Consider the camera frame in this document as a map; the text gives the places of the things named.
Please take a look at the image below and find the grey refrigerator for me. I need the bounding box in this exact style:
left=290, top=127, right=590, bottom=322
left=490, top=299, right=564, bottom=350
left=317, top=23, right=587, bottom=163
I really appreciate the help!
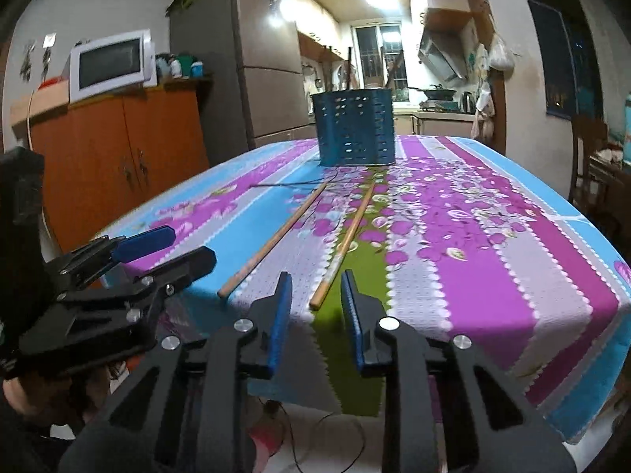
left=168, top=0, right=316, bottom=168

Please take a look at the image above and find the white plastic bag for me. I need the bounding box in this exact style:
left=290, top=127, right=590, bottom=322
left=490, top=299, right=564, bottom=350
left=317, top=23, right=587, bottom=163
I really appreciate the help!
left=488, top=34, right=516, bottom=71

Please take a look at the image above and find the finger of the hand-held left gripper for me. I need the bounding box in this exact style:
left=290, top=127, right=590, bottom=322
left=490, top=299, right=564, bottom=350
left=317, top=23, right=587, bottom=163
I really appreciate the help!
left=19, top=246, right=218, bottom=374
left=43, top=225, right=177, bottom=291

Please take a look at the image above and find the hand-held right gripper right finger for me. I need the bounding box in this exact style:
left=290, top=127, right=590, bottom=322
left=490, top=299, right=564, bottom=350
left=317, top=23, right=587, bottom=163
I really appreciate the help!
left=340, top=269, right=576, bottom=473

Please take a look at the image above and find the dark wooden side table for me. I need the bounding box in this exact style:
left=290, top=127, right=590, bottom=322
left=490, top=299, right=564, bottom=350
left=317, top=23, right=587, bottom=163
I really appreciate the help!
left=586, top=152, right=631, bottom=240

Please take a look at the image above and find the steel range hood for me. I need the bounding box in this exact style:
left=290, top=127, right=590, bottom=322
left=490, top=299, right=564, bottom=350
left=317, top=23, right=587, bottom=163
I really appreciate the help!
left=418, top=27, right=469, bottom=84

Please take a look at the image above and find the thin black cable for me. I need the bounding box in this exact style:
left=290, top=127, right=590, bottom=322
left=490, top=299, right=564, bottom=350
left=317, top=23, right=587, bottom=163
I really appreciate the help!
left=250, top=170, right=346, bottom=230

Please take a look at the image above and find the orange wooden cabinet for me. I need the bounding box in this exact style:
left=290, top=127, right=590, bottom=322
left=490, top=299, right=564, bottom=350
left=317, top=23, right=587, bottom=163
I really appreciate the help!
left=11, top=76, right=214, bottom=257

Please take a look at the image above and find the kitchen counter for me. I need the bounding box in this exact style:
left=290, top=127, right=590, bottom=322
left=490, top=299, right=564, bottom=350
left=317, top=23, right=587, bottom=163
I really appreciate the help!
left=394, top=108, right=475, bottom=137

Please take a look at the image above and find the white microwave oven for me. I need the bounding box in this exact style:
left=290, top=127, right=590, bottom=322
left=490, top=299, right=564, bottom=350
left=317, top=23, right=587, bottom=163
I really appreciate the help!
left=68, top=30, right=157, bottom=104

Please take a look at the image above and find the floral striped tablecloth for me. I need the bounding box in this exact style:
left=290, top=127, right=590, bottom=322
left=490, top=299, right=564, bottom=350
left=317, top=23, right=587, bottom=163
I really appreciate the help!
left=96, top=135, right=631, bottom=445

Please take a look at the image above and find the dark blue framed window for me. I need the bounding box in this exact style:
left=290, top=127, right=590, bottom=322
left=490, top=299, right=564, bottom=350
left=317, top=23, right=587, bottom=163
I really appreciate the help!
left=525, top=0, right=605, bottom=120

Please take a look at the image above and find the wooden chopstick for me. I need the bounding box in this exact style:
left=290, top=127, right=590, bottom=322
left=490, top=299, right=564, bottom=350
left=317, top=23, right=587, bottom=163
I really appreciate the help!
left=309, top=183, right=376, bottom=312
left=218, top=181, right=329, bottom=300

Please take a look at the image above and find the person's left hand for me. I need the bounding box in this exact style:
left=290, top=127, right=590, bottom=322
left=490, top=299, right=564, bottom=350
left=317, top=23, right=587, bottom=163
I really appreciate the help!
left=2, top=377, right=94, bottom=430

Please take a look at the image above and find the black wok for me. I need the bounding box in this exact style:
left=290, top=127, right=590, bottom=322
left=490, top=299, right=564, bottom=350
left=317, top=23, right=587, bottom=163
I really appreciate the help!
left=408, top=84, right=458, bottom=102

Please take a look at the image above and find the wooden chair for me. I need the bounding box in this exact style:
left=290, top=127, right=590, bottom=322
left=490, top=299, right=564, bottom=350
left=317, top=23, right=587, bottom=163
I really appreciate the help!
left=569, top=113, right=610, bottom=209

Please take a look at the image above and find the kitchen window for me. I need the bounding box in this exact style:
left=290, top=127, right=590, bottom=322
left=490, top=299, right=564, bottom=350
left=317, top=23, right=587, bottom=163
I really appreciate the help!
left=352, top=24, right=408, bottom=94

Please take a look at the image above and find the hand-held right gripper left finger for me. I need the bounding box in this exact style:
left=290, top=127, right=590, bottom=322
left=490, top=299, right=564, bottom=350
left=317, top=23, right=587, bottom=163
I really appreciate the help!
left=58, top=271, right=294, bottom=473

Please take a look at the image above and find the blue perforated utensil holder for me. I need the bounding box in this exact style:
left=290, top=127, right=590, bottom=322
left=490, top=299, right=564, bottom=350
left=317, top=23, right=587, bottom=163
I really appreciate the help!
left=312, top=88, right=398, bottom=167

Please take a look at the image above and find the hanging white cloth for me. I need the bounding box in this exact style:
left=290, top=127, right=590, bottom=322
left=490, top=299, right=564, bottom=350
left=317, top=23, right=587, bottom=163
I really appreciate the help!
left=468, top=84, right=497, bottom=142

